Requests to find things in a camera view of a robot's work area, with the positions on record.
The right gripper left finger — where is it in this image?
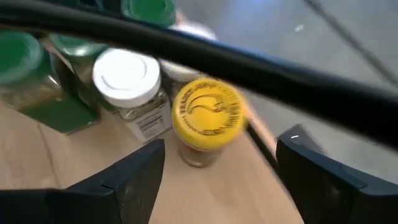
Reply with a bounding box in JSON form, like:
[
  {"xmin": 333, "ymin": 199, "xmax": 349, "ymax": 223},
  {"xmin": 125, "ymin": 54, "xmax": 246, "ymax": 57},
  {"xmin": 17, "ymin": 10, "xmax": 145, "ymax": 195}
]
[{"xmin": 0, "ymin": 138, "xmax": 166, "ymax": 224}]

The yellow-lid brown-label spice jar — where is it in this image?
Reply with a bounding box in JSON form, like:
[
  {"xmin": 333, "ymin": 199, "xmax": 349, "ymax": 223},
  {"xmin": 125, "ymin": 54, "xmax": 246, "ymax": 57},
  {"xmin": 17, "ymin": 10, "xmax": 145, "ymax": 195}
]
[{"xmin": 170, "ymin": 77, "xmax": 249, "ymax": 169}]

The wood and black metal shelf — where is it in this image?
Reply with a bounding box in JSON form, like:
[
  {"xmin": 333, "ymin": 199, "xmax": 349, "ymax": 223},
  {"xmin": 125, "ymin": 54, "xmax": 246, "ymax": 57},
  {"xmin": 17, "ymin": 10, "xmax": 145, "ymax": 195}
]
[{"xmin": 0, "ymin": 93, "xmax": 304, "ymax": 224}]

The green-lid glass spice jar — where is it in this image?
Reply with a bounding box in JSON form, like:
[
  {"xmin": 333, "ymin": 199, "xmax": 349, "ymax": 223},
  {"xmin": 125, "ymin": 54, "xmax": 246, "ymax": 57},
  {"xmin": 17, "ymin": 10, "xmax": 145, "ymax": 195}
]
[
  {"xmin": 0, "ymin": 29, "xmax": 100, "ymax": 135},
  {"xmin": 49, "ymin": 33, "xmax": 109, "ymax": 110},
  {"xmin": 120, "ymin": 0, "xmax": 177, "ymax": 28}
]

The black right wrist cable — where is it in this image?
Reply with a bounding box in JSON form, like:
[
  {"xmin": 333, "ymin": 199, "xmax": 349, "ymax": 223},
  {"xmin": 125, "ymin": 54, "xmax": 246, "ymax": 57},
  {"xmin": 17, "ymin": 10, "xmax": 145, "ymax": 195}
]
[{"xmin": 0, "ymin": 0, "xmax": 398, "ymax": 152}]

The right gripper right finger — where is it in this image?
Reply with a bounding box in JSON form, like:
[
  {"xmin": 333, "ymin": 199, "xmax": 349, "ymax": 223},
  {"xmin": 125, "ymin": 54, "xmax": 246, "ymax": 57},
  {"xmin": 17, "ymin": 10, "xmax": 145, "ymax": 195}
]
[{"xmin": 275, "ymin": 139, "xmax": 398, "ymax": 224}]

